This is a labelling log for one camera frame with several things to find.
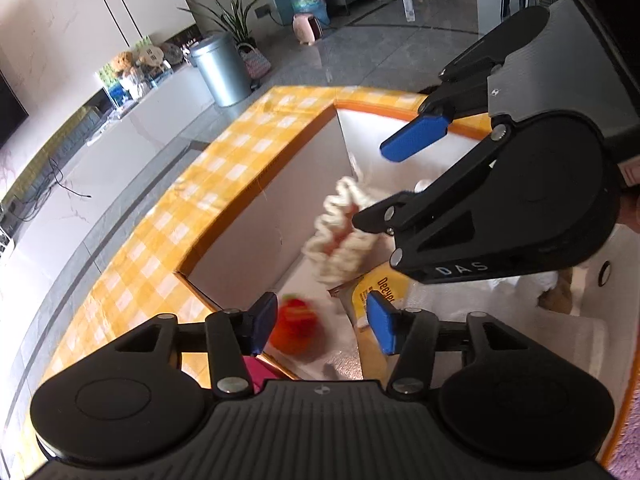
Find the wall socket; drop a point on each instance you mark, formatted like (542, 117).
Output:
(263, 10)

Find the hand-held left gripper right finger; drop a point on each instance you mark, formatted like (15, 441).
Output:
(382, 325)

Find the red plush toy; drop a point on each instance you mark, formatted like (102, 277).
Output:
(295, 325)

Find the beige teddy plush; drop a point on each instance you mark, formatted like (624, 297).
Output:
(555, 295)

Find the cream ruffled plush toy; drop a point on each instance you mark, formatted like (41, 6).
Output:
(340, 252)

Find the yellow printed packet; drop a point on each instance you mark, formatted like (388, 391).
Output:
(380, 291)

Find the woven patterned basket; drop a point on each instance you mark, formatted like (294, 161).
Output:
(255, 62)

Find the large yellow checked box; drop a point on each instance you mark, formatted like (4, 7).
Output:
(240, 240)

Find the long white low cabinet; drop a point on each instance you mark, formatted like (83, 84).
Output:
(100, 160)

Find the silver trash can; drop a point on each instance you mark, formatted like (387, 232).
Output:
(220, 70)

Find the beige round plush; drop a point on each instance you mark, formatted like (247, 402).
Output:
(152, 56)

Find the black television screen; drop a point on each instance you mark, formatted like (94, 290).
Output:
(10, 105)

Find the green potted plant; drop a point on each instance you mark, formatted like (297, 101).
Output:
(235, 15)

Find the small brown teddy bear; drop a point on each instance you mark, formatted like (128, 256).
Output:
(124, 64)

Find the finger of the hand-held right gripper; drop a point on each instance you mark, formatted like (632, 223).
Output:
(415, 136)
(380, 215)

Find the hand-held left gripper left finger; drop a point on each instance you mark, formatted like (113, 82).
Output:
(262, 322)

